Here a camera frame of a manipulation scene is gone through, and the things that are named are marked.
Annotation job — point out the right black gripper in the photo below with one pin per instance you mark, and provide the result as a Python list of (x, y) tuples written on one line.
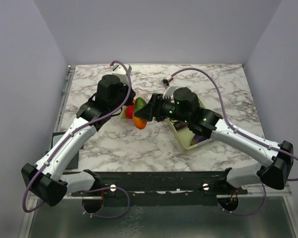
[(153, 108)]

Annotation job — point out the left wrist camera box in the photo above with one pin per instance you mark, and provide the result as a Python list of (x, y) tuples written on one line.
[(119, 71)]

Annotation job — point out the green perforated plastic basket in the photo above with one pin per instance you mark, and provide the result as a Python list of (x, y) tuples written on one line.
[(183, 135)]

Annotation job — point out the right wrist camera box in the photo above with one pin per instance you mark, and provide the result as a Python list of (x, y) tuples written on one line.
[(169, 89)]

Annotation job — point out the green toy mango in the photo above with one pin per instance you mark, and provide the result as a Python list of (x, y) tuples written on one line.
[(138, 121)]

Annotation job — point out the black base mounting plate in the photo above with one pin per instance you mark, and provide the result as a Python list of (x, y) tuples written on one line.
[(170, 188)]

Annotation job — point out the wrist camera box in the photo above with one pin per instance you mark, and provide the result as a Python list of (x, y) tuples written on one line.
[(169, 89), (119, 71)]

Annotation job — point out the clear zip top bag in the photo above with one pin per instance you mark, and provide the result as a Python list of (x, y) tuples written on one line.
[(121, 113)]

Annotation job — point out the aluminium frame rail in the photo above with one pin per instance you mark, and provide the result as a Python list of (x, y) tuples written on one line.
[(246, 190)]

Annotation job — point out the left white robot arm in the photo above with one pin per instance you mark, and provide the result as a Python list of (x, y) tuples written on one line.
[(45, 178)]

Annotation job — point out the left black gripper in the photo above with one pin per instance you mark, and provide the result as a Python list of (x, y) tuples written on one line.
[(130, 99)]

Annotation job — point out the dark purple toy eggplant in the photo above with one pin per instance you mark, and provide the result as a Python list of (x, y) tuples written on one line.
[(197, 139)]

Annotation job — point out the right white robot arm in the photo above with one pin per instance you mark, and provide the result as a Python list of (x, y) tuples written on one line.
[(274, 161)]

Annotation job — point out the red toy bell pepper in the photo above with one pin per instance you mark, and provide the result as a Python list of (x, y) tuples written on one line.
[(129, 111)]

